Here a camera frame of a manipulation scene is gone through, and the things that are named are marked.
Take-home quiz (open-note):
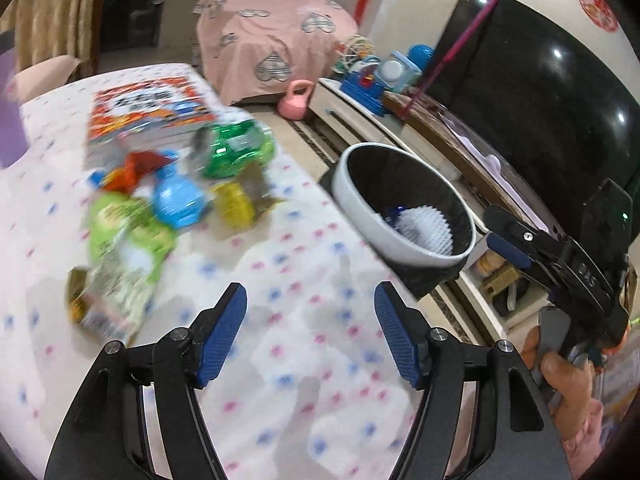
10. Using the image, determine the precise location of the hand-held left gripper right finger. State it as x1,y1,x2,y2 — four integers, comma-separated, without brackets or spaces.
374,281,573,480

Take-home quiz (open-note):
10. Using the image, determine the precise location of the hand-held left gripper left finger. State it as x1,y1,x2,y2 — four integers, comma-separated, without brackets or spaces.
44,282,248,480

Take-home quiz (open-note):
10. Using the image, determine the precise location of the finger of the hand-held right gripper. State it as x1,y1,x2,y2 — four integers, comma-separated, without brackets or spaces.
486,232,556,286
484,204,566,256

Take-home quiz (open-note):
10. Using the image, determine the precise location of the white spiky ball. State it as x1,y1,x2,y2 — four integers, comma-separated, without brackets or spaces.
397,208,453,256

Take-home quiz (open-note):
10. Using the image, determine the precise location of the white bowl black inside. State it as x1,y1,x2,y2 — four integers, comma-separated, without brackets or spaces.
320,142,476,297

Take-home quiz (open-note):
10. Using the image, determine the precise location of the person's right forearm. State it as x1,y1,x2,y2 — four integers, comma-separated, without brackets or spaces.
557,400,608,461

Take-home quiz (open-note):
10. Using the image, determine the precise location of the person's right hand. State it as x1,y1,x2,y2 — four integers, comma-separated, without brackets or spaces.
520,325,603,416

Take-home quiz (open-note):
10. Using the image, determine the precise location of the white dotted tablecloth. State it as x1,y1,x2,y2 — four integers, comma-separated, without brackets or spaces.
0,62,501,480

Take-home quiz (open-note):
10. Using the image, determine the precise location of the yellow wrapper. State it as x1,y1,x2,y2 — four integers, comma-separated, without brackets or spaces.
212,167,281,228

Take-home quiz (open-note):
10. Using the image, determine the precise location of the light blue wrapper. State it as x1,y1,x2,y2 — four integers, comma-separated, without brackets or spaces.
150,172,208,231

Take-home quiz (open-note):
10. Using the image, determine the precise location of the black television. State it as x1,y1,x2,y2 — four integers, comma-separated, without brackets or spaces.
425,0,640,241

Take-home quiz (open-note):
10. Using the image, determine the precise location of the green foil wrapper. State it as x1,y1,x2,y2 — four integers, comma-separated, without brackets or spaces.
192,121,276,178

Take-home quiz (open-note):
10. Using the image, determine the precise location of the orange wrapper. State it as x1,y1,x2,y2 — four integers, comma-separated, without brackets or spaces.
102,150,173,193

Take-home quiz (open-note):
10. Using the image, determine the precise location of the blue spiky ball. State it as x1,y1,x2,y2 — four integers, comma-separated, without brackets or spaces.
407,45,437,68

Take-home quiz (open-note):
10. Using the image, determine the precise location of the light blue toy box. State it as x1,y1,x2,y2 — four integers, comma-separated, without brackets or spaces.
380,51,423,93

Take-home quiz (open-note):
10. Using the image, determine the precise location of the magenta stick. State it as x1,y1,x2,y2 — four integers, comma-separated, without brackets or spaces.
402,0,502,118

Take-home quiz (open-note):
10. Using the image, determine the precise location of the white television stand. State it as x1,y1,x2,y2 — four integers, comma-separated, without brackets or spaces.
317,77,556,346

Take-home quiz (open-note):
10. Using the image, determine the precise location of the blue red toy machine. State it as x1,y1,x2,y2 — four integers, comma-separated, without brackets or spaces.
341,67,388,116

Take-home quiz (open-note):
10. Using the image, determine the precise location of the pink kettlebell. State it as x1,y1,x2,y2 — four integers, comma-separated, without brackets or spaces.
278,80,315,120

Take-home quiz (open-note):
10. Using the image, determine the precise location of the ferris wheel toy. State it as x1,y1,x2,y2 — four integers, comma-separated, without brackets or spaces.
332,35,378,73

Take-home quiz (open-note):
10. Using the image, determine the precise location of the purple thermos bottle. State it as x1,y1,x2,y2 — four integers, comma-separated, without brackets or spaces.
0,55,31,171

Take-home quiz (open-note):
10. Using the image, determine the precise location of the pink heart print cover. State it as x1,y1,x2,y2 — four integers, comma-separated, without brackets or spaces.
194,0,358,106

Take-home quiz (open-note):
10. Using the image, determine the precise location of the pink covered sofa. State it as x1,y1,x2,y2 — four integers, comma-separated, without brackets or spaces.
10,55,81,106

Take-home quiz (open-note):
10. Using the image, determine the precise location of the beige patterned curtain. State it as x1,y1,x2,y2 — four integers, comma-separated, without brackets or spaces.
0,0,108,78

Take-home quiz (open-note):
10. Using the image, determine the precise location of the red round wall decal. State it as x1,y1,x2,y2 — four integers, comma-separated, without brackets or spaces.
577,0,621,28

